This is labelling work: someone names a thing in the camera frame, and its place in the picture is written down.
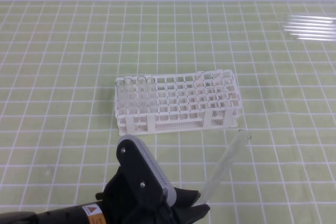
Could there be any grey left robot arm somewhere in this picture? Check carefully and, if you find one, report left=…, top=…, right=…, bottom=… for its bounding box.
left=1, top=135, right=210, bottom=224

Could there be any white plastic test tube rack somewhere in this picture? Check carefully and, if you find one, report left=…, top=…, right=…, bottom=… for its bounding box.
left=114, top=70, right=243, bottom=135

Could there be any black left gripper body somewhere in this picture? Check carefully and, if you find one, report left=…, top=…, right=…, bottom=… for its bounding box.
left=96, top=135, right=177, bottom=223

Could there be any clear glass test tube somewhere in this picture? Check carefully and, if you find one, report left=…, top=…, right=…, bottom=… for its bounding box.
left=297, top=36, right=336, bottom=42
left=115, top=80, right=127, bottom=115
left=146, top=77, right=157, bottom=113
left=195, top=130, right=252, bottom=205
left=124, top=78, right=137, bottom=114
left=137, top=76, right=147, bottom=113
left=286, top=15, right=335, bottom=24
left=290, top=32, right=335, bottom=38
left=284, top=26, right=335, bottom=34
left=283, top=22, right=335, bottom=30

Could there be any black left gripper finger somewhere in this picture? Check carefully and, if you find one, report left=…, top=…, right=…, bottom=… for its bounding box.
left=167, top=204, right=210, bottom=224
left=173, top=187, right=201, bottom=207

